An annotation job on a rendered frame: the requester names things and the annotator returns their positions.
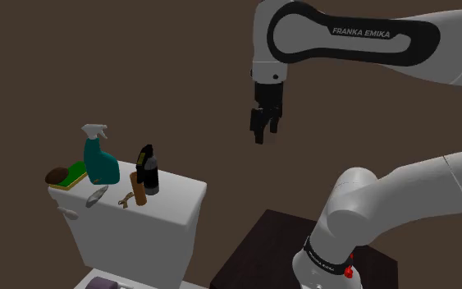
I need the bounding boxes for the green and yellow sponge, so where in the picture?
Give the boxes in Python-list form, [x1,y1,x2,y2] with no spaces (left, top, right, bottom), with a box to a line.
[48,160,89,191]

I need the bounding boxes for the white toilet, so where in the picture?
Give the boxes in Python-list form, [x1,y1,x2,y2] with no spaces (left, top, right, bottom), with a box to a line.
[47,159,208,289]

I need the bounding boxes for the brown oval soap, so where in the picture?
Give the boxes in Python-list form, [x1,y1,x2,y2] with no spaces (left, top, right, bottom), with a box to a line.
[44,167,70,186]

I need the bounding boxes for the small brown scissors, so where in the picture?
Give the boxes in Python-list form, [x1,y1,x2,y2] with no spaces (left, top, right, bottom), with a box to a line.
[117,191,135,209]

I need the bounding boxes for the purple roll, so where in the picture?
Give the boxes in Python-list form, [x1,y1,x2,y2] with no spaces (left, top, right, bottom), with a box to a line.
[85,276,119,289]

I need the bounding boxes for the teal spray bottle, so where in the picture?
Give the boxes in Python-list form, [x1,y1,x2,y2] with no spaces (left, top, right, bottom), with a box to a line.
[80,123,121,186]

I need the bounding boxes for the black spray bottle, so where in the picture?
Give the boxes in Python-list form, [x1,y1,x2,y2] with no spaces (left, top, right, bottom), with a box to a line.
[135,144,160,196]

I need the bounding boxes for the brown cylinder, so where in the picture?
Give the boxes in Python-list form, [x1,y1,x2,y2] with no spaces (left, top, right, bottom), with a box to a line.
[129,171,148,207]

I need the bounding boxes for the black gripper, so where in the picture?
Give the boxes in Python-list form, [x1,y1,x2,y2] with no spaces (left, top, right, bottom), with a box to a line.
[249,81,285,145]

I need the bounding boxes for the dark robot stand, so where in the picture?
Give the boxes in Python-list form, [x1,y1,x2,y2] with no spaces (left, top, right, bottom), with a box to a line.
[208,209,399,289]

